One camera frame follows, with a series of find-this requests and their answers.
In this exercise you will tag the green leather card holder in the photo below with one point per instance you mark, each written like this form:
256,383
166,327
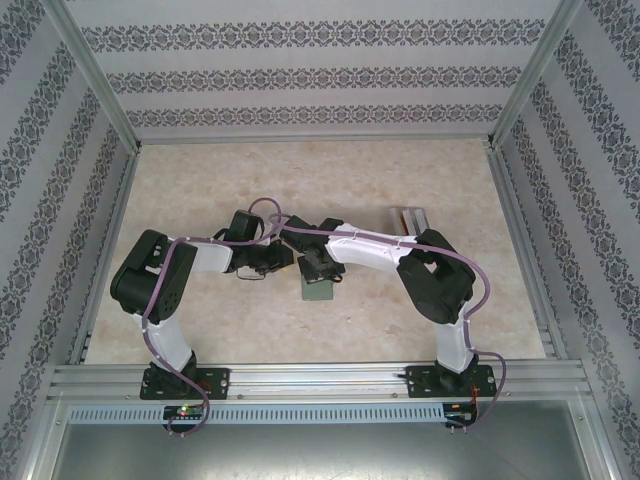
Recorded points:
320,294

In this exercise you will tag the tan gold credit card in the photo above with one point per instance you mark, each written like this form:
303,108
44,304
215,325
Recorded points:
401,222

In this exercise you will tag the white credit card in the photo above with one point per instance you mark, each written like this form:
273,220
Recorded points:
411,220
421,217

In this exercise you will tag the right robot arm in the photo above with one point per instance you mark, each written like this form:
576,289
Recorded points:
370,250

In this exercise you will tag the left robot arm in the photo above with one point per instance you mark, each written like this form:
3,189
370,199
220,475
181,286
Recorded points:
170,345

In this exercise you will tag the black mounting plate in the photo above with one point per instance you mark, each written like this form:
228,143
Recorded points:
220,382
417,382

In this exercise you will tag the small circuit board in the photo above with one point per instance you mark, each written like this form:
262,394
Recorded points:
457,414
185,411

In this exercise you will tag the grey metal sheet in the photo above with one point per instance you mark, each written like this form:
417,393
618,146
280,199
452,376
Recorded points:
320,455

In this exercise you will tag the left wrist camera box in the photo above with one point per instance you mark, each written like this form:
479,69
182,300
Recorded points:
274,239

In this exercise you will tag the long aluminium base rail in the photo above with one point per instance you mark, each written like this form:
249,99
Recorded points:
315,380

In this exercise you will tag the aluminium side rail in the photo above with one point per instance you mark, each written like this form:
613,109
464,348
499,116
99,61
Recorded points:
511,200
120,200

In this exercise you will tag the aluminium frame post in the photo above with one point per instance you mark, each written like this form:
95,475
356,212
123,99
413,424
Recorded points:
95,75
532,75

